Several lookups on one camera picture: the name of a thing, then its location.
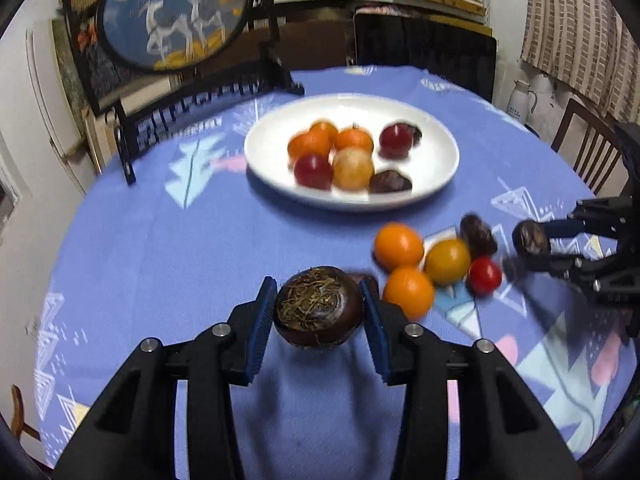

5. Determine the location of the dark water chestnut with roots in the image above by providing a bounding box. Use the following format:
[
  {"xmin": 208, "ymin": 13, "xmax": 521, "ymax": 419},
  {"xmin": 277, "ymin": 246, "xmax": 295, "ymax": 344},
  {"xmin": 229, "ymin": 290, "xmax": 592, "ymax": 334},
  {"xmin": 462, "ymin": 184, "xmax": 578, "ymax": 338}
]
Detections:
[{"xmin": 273, "ymin": 266, "xmax": 363, "ymax": 349}]

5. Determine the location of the orange tangerine middle plate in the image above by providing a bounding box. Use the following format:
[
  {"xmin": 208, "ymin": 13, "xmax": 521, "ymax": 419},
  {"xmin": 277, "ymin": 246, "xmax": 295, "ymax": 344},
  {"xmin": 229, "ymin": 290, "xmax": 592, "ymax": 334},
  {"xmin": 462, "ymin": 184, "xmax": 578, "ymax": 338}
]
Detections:
[{"xmin": 334, "ymin": 127, "xmax": 374, "ymax": 154}]

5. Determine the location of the dark red plum front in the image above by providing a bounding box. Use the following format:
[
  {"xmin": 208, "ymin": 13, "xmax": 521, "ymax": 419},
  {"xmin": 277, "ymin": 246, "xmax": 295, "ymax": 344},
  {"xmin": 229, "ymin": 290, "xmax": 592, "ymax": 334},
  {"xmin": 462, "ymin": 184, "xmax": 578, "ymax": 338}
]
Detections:
[{"xmin": 293, "ymin": 154, "xmax": 334, "ymax": 191}]

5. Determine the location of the yellow pale fruit on plate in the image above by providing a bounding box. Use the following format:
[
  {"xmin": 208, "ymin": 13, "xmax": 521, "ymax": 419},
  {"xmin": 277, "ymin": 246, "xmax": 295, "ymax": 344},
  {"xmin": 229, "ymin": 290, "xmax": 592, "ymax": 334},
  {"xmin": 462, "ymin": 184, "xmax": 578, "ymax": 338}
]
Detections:
[{"xmin": 332, "ymin": 148, "xmax": 374, "ymax": 192}]

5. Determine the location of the orange tangerine back plate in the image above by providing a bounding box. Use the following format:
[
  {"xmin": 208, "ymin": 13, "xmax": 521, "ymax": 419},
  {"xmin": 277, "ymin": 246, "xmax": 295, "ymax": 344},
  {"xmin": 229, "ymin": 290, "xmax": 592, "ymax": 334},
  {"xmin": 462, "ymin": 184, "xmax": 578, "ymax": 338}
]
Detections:
[{"xmin": 309, "ymin": 120, "xmax": 338, "ymax": 142}]

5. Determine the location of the white thermos jug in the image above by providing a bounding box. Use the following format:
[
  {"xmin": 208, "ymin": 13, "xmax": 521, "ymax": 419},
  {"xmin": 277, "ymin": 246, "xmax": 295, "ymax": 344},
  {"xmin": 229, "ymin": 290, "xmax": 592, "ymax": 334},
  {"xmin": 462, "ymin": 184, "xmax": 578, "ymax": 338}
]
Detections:
[{"xmin": 506, "ymin": 79, "xmax": 538, "ymax": 125}]

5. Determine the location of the blue patterned tablecloth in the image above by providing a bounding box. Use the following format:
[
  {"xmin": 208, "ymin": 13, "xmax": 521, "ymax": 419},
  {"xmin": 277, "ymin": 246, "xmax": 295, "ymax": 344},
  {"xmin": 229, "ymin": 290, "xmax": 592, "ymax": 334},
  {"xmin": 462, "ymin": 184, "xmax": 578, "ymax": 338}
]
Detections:
[{"xmin": 35, "ymin": 67, "xmax": 638, "ymax": 465}]

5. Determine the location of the orange tangerine plate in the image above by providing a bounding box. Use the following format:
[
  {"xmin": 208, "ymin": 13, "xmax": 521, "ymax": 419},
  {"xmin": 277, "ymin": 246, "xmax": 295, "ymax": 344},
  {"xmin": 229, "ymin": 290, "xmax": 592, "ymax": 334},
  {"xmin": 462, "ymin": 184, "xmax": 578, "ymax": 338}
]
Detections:
[
  {"xmin": 288, "ymin": 131, "xmax": 333, "ymax": 160},
  {"xmin": 334, "ymin": 127, "xmax": 374, "ymax": 154},
  {"xmin": 309, "ymin": 120, "xmax": 338, "ymax": 142}
]

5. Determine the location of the white oval plate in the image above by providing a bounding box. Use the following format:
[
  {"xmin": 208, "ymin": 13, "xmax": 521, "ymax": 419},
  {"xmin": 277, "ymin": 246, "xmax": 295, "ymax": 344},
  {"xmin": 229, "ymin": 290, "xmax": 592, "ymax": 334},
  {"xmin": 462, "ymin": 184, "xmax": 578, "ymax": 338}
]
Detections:
[{"xmin": 244, "ymin": 94, "xmax": 460, "ymax": 211}]

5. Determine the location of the beige patterned curtain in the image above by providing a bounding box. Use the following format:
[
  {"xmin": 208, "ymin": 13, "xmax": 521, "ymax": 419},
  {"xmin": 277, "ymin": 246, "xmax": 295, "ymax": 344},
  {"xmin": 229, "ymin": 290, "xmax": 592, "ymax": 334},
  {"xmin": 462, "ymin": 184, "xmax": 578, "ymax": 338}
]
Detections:
[{"xmin": 522, "ymin": 0, "xmax": 639, "ymax": 122}]

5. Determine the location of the small red tomato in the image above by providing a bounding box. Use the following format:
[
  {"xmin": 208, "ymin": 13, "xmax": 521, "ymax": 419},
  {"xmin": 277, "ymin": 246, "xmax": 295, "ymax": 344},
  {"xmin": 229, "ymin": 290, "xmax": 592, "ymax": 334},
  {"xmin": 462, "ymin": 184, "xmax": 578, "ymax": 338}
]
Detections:
[{"xmin": 466, "ymin": 257, "xmax": 502, "ymax": 297}]

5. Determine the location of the dark chestnut behind plum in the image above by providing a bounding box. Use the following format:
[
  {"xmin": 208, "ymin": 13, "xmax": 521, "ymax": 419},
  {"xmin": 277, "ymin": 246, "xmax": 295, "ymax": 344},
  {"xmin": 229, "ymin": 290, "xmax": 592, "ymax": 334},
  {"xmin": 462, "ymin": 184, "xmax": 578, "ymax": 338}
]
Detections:
[{"xmin": 399, "ymin": 122, "xmax": 422, "ymax": 145}]

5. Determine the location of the dark red plum back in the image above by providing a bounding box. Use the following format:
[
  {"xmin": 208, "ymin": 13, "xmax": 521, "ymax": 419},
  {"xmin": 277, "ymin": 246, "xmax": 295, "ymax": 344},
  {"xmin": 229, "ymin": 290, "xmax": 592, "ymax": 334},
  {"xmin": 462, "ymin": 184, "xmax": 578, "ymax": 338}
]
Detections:
[{"xmin": 378, "ymin": 122, "xmax": 414, "ymax": 160}]

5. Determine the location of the round deer embroidery screen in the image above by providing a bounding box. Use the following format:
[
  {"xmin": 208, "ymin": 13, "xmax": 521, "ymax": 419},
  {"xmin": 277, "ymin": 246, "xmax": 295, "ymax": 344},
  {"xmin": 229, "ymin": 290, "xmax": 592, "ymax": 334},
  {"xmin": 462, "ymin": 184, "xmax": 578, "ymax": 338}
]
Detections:
[{"xmin": 96, "ymin": 0, "xmax": 254, "ymax": 74}]

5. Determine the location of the orange tangerine upper table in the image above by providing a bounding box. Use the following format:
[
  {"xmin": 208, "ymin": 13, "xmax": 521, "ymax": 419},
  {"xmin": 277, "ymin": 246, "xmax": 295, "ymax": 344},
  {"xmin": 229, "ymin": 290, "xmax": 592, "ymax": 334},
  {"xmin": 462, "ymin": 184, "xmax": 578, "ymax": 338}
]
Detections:
[{"xmin": 373, "ymin": 222, "xmax": 424, "ymax": 271}]

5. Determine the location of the wooden chair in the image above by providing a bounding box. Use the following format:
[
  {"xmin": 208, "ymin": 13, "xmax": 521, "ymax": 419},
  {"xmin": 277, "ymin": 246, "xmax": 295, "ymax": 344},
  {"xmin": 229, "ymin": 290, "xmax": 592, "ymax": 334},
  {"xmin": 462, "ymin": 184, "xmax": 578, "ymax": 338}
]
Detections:
[{"xmin": 551, "ymin": 99, "xmax": 622, "ymax": 195}]

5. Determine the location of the orange tangerine left plate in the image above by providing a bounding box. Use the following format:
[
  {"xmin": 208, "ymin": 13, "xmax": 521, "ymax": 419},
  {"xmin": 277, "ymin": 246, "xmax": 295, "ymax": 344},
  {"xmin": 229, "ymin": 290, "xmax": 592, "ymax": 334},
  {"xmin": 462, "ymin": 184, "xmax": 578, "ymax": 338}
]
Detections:
[{"xmin": 288, "ymin": 131, "xmax": 333, "ymax": 160}]

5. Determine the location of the dark chestnut front plate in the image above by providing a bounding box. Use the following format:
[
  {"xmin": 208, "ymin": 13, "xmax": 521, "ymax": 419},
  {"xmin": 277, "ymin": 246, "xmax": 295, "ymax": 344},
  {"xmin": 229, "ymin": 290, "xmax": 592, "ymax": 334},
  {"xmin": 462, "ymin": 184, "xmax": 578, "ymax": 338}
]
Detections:
[{"xmin": 368, "ymin": 169, "xmax": 412, "ymax": 194}]

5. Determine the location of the orange tangerine table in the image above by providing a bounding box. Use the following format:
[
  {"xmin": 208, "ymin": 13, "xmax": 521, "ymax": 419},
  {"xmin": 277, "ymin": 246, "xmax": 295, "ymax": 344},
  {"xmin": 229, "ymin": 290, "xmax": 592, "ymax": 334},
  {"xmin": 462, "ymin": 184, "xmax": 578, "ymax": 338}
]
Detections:
[
  {"xmin": 383, "ymin": 266, "xmax": 435, "ymax": 321},
  {"xmin": 373, "ymin": 222, "xmax": 424, "ymax": 271}
]

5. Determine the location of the orange tangerine lower table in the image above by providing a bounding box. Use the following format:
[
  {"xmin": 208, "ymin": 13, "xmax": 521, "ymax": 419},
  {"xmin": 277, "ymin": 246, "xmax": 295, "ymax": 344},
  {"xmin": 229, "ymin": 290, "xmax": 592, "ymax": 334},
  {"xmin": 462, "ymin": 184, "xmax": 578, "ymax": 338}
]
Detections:
[{"xmin": 383, "ymin": 266, "xmax": 435, "ymax": 321}]

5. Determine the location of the yellow-orange fruit on table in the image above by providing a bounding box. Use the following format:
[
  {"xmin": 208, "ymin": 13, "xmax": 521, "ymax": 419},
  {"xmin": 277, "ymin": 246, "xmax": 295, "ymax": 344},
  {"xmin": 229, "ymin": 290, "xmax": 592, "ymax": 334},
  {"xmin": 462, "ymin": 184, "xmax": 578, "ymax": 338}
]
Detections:
[{"xmin": 424, "ymin": 237, "xmax": 471, "ymax": 286}]

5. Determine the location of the dark red plum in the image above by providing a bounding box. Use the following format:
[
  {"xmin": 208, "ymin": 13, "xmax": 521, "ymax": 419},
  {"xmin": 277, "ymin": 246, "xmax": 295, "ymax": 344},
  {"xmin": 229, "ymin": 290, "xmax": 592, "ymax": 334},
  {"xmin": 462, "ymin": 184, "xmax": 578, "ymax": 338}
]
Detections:
[
  {"xmin": 378, "ymin": 122, "xmax": 414, "ymax": 160},
  {"xmin": 293, "ymin": 154, "xmax": 334, "ymax": 191}
]

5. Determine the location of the dark chestnut on table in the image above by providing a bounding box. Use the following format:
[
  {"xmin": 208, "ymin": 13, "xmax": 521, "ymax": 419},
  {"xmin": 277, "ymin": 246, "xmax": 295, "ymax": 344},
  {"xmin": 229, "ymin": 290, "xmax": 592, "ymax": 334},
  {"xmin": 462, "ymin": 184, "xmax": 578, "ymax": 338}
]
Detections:
[{"xmin": 459, "ymin": 214, "xmax": 498, "ymax": 260}]

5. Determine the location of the black chair back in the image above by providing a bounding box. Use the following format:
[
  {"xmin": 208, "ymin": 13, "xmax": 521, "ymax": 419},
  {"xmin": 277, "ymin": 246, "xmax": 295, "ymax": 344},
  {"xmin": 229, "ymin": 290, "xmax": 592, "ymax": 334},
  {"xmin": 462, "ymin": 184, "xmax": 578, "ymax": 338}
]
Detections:
[{"xmin": 354, "ymin": 14, "xmax": 497, "ymax": 101}]

